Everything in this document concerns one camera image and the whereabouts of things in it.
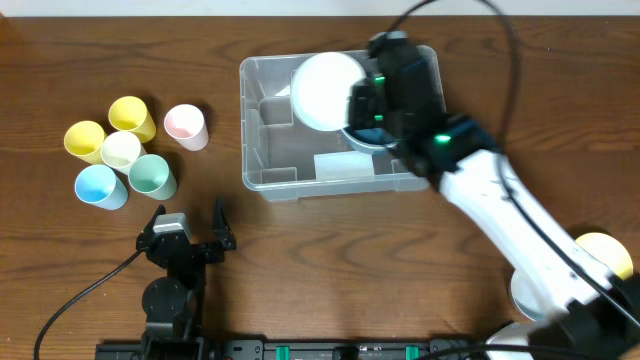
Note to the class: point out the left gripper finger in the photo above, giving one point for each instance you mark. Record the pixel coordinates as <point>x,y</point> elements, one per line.
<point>221,229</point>
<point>145,239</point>

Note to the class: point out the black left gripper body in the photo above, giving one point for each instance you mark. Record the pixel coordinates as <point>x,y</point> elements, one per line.
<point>205,256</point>

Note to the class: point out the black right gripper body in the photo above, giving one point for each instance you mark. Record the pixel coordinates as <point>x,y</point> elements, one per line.
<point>376,110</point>

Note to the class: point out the white small bowl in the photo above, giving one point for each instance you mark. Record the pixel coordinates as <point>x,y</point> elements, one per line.
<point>320,90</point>

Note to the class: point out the blue bowl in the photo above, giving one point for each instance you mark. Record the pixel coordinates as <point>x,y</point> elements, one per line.
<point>373,137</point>
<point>356,145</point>

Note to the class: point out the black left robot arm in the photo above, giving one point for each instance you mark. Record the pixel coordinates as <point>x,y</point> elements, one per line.
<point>173,303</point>

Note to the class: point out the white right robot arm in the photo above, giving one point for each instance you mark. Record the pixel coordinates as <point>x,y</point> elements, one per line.
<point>587,310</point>

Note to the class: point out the green cup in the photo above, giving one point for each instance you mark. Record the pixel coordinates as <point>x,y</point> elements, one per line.
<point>151,176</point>

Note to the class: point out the light blue cup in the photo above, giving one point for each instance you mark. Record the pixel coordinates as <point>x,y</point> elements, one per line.
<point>98,185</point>

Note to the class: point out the cream cup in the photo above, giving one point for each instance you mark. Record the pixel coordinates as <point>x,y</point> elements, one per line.
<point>120,150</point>

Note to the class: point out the clear plastic storage bin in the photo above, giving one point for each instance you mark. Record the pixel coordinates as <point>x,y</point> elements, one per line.
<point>283,159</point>

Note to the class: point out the pink cup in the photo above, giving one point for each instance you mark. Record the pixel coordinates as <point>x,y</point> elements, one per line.
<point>186,124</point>

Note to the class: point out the yellow cup left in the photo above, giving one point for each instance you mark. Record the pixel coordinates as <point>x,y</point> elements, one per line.
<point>84,140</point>

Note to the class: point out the yellow cup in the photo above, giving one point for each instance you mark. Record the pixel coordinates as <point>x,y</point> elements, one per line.
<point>84,140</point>
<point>130,114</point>

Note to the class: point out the yellow cup rear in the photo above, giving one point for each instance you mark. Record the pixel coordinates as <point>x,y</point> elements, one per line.
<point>130,114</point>

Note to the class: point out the light grey small bowl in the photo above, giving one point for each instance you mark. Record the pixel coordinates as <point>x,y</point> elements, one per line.
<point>527,297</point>

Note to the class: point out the yellow bowl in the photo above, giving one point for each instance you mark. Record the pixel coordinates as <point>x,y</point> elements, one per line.
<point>609,251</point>

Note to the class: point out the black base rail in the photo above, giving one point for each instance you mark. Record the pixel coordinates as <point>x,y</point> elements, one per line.
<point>203,349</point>

